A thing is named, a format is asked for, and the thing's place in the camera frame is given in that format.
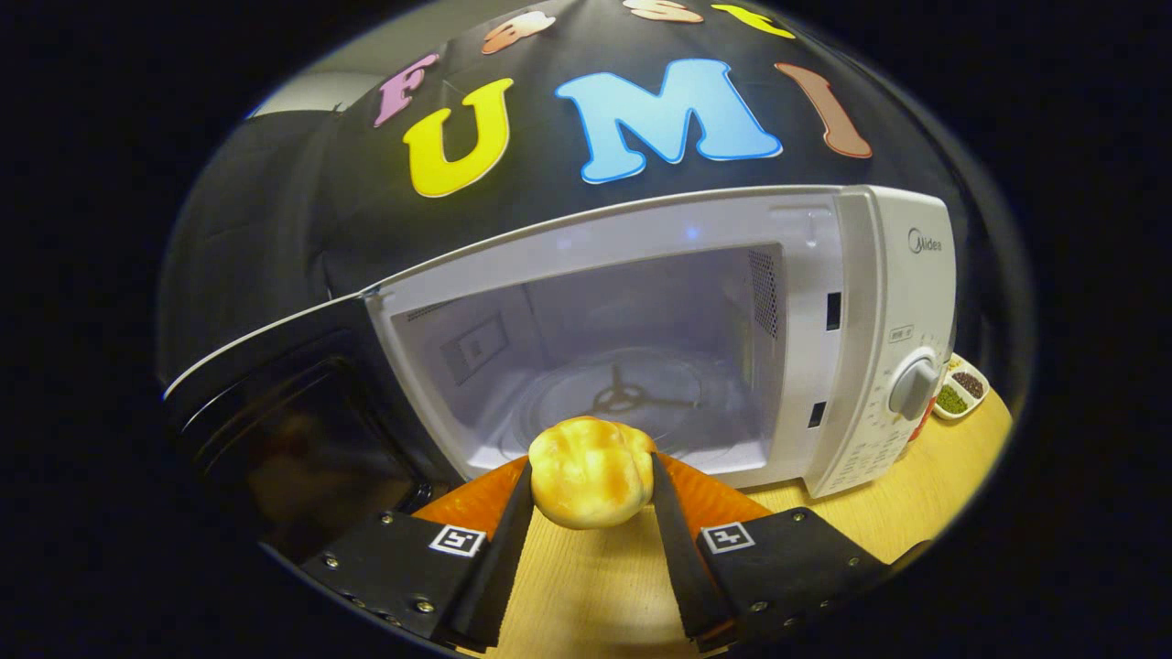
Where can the white divided dish of beans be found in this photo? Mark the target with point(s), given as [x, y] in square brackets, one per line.
[961, 389]

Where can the glass microwave turntable plate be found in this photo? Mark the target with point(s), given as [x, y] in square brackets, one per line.
[696, 412]

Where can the white microwave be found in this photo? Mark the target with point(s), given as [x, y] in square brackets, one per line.
[824, 366]

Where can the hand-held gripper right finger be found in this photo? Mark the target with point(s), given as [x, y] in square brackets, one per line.
[678, 558]

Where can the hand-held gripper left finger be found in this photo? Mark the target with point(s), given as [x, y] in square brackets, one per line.
[499, 567]

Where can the golden bread bun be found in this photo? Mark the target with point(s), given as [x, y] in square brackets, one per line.
[591, 471]

